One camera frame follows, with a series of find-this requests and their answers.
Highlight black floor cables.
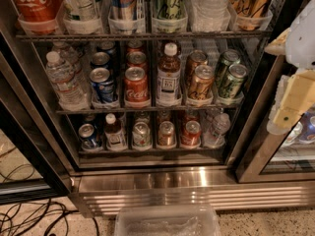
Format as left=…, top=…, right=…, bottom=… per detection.
left=0, top=146, right=100, bottom=236

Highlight red coke can middle behind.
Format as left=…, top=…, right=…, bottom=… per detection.
left=126, top=51, right=148, bottom=71

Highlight white green can bottom shelf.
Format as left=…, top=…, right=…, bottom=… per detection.
left=132, top=122, right=151, bottom=148

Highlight orange soda can bottom shelf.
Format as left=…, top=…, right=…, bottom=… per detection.
left=157, top=121, right=175, bottom=147

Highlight fridge glass door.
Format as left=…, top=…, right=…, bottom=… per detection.
left=0, top=53, right=71, bottom=205
left=234, top=54, right=315, bottom=183

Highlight clear water bottle bottom shelf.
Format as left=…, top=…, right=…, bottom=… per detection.
left=204, top=113, right=230, bottom=148

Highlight blue pepsi can middle behind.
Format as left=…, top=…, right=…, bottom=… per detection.
left=91, top=52, right=110, bottom=70

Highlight large coca-cola bottle top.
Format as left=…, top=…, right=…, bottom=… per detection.
left=13, top=0, right=62, bottom=34

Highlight red coke can bottom shelf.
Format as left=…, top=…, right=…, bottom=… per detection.
left=181, top=120, right=201, bottom=146

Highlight right fridge glass door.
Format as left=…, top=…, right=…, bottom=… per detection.
left=234, top=54, right=315, bottom=183

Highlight left fridge glass door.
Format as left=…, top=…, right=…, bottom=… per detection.
left=0, top=53, right=71, bottom=205

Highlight red coke can middle front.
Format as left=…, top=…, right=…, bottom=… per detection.
left=124, top=67, right=149, bottom=102

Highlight brown tea bottle bottom shelf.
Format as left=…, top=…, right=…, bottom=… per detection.
left=104, top=113, right=127, bottom=150

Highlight green can top shelf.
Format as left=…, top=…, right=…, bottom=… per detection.
left=154, top=0, right=184, bottom=20

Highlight steel fridge bottom grille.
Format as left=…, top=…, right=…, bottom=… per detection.
left=69, top=167, right=315, bottom=217

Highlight clear water bottle shelf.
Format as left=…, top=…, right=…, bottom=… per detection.
left=204, top=113, right=230, bottom=148
left=46, top=51, right=89, bottom=111

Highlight blue pepsi can bottom shelf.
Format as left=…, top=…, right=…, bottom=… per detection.
left=79, top=124, right=101, bottom=149

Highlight clear water bottle middle shelf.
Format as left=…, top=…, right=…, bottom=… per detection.
left=46, top=51, right=89, bottom=111

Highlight blue red bull can top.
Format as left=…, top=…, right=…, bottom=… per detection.
left=111, top=0, right=137, bottom=21

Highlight clear plastic bin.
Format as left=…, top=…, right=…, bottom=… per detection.
left=114, top=205, right=221, bottom=236

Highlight green can middle front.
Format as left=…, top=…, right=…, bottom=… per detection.
left=219, top=64, right=248, bottom=98

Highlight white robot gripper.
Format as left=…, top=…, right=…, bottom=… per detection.
left=265, top=0, right=315, bottom=129

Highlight brown tea bottle shelf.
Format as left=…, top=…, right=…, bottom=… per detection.
left=104, top=113, right=127, bottom=150
left=157, top=42, right=181, bottom=105

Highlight brown can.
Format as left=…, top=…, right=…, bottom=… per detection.
left=184, top=50, right=208, bottom=86
left=188, top=65, right=215, bottom=100

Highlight blue pepsi can middle front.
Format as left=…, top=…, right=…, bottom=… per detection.
left=90, top=68, right=117, bottom=103

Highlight white green bottle top shelf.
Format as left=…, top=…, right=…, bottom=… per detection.
left=63, top=0, right=102, bottom=22

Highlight brown cans top shelf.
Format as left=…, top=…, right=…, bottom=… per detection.
left=228, top=0, right=273, bottom=31

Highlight brown can middle behind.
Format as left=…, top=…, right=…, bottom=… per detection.
left=184, top=50, right=208, bottom=86

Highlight brown tea bottle middle shelf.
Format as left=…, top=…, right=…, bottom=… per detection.
left=157, top=42, right=181, bottom=105

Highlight brown can middle front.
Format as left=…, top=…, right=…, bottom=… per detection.
left=188, top=65, right=215, bottom=100

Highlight green can middle behind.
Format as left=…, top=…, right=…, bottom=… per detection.
left=215, top=49, right=241, bottom=87

